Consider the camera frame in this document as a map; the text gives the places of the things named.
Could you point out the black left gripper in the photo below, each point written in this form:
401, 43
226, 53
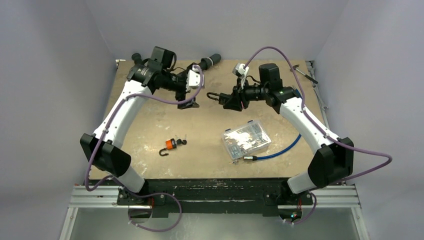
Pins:
181, 96

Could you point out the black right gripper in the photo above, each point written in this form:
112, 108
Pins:
237, 97

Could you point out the black padlock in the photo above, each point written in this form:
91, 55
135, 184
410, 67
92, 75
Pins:
217, 97

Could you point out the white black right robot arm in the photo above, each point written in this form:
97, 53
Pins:
331, 161

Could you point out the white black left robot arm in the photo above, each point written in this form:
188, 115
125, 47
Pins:
149, 78

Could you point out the clear plastic parts box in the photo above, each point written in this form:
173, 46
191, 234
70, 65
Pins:
245, 139

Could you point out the orange padlock with keys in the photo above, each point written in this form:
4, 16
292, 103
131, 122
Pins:
172, 144

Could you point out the small hammer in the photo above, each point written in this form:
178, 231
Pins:
296, 68

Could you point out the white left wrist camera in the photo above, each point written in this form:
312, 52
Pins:
193, 78

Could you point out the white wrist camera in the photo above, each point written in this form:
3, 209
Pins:
241, 71
193, 78

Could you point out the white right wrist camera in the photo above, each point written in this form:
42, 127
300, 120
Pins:
241, 71

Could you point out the black aluminium base frame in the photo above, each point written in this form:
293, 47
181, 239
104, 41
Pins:
216, 196

